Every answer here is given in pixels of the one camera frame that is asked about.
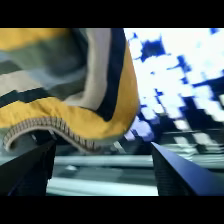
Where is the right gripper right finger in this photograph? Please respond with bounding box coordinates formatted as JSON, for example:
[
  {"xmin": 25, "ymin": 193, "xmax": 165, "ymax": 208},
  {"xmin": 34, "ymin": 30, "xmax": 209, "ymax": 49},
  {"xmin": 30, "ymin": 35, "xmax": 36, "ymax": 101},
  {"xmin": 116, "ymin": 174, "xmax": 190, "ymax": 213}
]
[{"xmin": 150, "ymin": 141, "xmax": 224, "ymax": 197}]

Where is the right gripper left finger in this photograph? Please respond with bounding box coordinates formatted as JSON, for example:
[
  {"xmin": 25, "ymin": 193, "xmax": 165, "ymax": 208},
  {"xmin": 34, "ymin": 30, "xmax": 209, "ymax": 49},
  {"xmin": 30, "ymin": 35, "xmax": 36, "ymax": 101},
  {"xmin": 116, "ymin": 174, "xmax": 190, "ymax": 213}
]
[{"xmin": 0, "ymin": 139, "xmax": 57, "ymax": 197}]

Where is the yellow striped garment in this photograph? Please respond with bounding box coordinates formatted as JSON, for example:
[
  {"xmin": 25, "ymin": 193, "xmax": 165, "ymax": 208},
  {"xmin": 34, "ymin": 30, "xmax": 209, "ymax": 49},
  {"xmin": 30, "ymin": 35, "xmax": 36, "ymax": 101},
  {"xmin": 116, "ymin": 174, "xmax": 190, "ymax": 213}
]
[{"xmin": 0, "ymin": 27, "xmax": 141, "ymax": 154}]

